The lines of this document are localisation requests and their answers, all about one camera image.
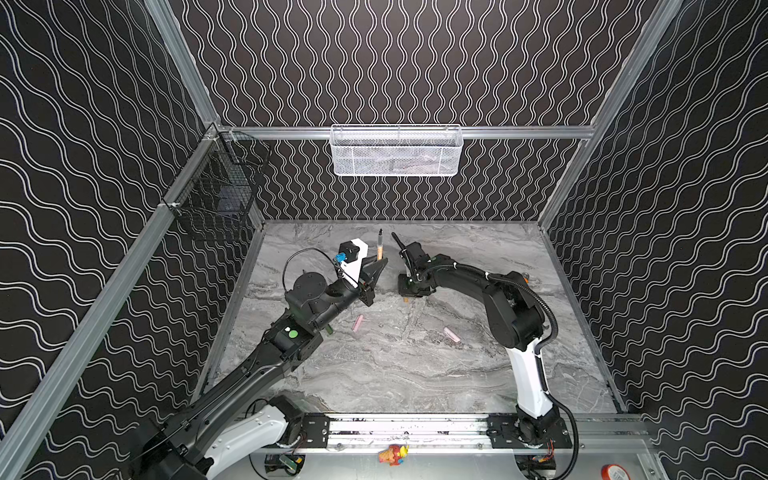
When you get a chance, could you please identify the red tape roll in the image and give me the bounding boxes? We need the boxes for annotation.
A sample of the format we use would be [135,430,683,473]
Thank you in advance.
[601,464,631,480]

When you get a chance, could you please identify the white wire mesh basket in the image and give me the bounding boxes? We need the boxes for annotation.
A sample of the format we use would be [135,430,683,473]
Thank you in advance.
[329,124,464,177]

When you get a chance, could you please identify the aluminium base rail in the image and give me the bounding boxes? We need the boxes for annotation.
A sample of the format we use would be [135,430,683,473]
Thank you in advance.
[263,412,652,454]

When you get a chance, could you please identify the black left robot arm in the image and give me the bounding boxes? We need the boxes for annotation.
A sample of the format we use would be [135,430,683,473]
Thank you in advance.
[127,256,388,479]

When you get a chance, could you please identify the red yellow toy figure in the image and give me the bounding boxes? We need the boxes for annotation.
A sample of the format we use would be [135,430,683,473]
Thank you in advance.
[378,445,409,466]

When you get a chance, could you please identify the black wire basket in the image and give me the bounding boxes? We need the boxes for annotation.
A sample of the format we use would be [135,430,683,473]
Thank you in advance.
[165,130,271,245]

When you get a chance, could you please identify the pink pen cap right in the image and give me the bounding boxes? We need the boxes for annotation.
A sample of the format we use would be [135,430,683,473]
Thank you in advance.
[443,327,462,343]

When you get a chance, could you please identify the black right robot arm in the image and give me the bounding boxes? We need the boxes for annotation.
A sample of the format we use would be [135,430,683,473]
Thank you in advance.
[392,234,579,448]

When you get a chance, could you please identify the tan pen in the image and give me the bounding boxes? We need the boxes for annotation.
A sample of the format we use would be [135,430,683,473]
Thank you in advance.
[376,229,384,261]

